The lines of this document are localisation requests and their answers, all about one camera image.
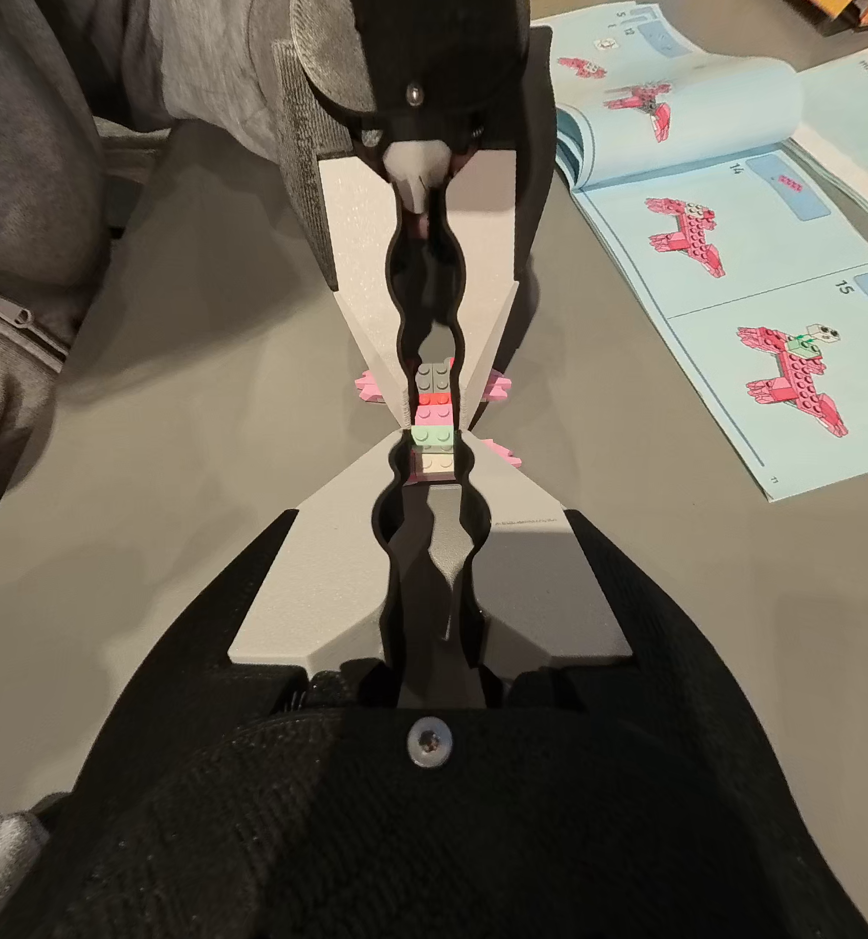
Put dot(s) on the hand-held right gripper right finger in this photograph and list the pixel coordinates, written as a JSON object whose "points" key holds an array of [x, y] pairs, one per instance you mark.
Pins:
{"points": [[551, 579]]}

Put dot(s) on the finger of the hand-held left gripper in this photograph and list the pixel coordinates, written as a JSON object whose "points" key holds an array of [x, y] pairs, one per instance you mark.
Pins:
{"points": [[489, 235], [353, 242]]}

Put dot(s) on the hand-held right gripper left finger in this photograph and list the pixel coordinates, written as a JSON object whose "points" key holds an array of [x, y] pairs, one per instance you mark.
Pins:
{"points": [[309, 572]]}

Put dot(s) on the pink toy brick model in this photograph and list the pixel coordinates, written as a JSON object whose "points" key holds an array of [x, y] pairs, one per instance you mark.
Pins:
{"points": [[434, 418]]}

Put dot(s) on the person's left forearm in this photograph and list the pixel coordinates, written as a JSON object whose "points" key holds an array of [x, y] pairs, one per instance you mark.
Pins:
{"points": [[206, 66]]}

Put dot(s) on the person's grey hoodie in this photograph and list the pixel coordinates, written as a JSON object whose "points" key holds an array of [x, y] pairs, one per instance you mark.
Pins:
{"points": [[23, 220]]}

